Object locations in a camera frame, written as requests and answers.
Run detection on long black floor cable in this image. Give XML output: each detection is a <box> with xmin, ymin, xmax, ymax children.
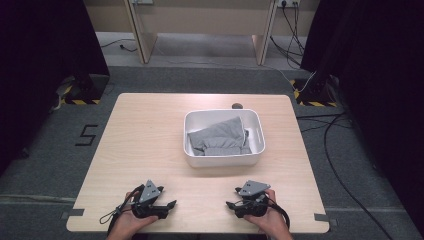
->
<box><xmin>295</xmin><ymin>111</ymin><xmax>396</xmax><ymax>240</ymax></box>

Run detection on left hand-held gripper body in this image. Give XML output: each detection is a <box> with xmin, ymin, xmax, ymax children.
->
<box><xmin>130</xmin><ymin>179</ymin><xmax>168</xmax><ymax>220</ymax></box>

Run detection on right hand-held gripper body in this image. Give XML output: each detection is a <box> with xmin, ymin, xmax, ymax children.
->
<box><xmin>234</xmin><ymin>179</ymin><xmax>272</xmax><ymax>220</ymax></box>

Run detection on person's right hand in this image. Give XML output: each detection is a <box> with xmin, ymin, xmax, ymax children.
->
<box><xmin>243</xmin><ymin>188</ymin><xmax>290</xmax><ymax>238</ymax></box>

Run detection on white plastic bin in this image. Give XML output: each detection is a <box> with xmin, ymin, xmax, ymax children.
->
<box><xmin>182</xmin><ymin>108</ymin><xmax>267</xmax><ymax>169</ymax></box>

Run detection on grey pants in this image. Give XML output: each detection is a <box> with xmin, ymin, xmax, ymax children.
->
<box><xmin>186</xmin><ymin>116</ymin><xmax>253</xmax><ymax>157</ymax></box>

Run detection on black curtain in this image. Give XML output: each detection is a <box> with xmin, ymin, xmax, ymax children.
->
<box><xmin>299</xmin><ymin>0</ymin><xmax>424</xmax><ymax>234</ymax></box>
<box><xmin>0</xmin><ymin>0</ymin><xmax>111</xmax><ymax>176</ymax></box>

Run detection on person's left hand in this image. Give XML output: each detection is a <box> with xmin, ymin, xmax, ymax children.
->
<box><xmin>111</xmin><ymin>191</ymin><xmax>159</xmax><ymax>239</ymax></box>

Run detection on black stand base striped tape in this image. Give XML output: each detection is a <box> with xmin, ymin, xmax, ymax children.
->
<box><xmin>289</xmin><ymin>77</ymin><xmax>340</xmax><ymax>108</ymax></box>
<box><xmin>59</xmin><ymin>74</ymin><xmax>111</xmax><ymax>106</ymax></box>

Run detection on black floor cable with plug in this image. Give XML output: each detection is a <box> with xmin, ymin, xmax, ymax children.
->
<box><xmin>99</xmin><ymin>37</ymin><xmax>138</xmax><ymax>53</ymax></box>

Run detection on bundle of black hanging cables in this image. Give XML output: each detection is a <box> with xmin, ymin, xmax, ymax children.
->
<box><xmin>269</xmin><ymin>1</ymin><xmax>307</xmax><ymax>68</ymax></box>

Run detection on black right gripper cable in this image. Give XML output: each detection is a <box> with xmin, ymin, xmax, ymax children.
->
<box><xmin>266</xmin><ymin>196</ymin><xmax>292</xmax><ymax>230</ymax></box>

